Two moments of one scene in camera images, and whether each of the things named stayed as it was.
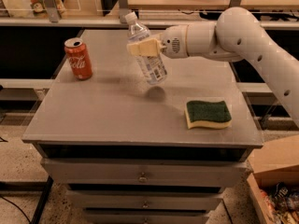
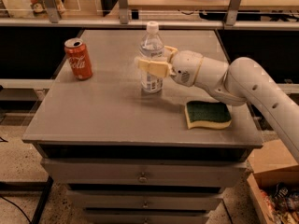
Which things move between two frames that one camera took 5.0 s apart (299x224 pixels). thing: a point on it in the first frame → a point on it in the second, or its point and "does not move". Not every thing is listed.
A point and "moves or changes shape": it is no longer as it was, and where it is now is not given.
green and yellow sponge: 210,114 does not move
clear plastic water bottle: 153,68 moves or changes shape
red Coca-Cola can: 78,58 does not move
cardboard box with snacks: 274,185 does not move
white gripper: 173,42 → 186,66
